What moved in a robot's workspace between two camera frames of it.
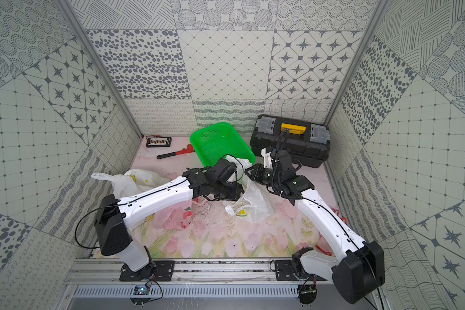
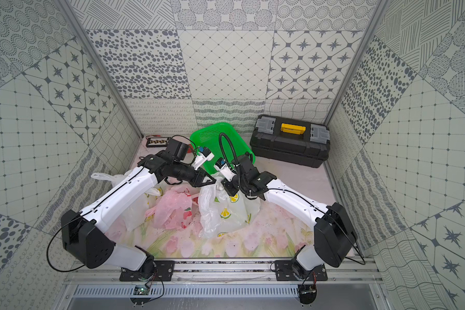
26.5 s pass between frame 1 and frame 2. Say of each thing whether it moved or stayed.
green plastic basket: stayed
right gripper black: moved
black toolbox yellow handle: stayed
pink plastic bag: stayed
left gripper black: moved
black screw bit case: stayed
